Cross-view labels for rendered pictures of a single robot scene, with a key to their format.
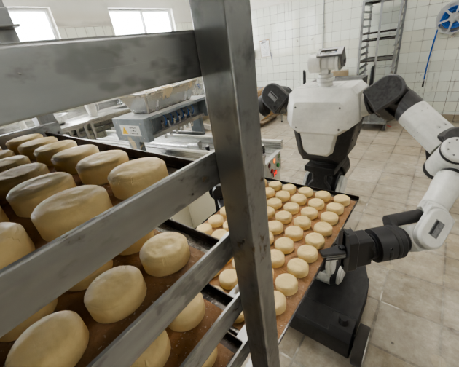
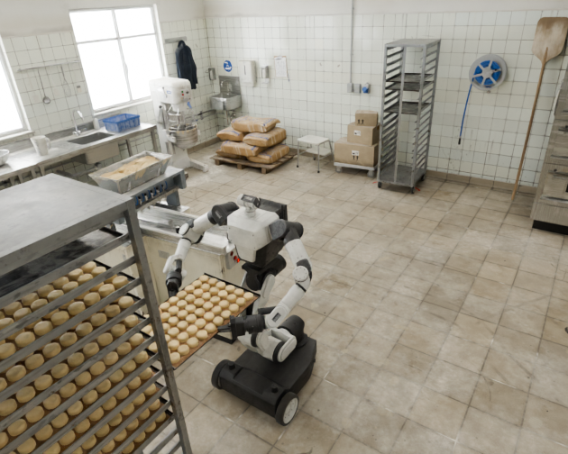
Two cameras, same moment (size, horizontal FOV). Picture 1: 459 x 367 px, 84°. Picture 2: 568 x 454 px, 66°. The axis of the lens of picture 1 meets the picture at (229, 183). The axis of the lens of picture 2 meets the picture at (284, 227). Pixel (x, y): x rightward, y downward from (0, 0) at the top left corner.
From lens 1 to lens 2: 1.48 m
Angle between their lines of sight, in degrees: 5
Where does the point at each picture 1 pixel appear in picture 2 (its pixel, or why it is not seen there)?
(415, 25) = (451, 73)
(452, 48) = (489, 104)
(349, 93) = (259, 227)
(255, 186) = (153, 305)
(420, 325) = (345, 397)
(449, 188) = (292, 295)
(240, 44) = (148, 280)
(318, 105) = (242, 230)
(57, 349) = (108, 338)
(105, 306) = (116, 331)
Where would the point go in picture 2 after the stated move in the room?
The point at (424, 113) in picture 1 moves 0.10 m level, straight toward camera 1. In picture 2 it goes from (293, 248) to (282, 258)
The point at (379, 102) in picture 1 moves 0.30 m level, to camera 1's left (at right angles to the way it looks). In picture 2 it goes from (275, 235) to (216, 241)
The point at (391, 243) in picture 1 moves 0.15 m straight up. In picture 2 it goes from (252, 323) to (250, 298)
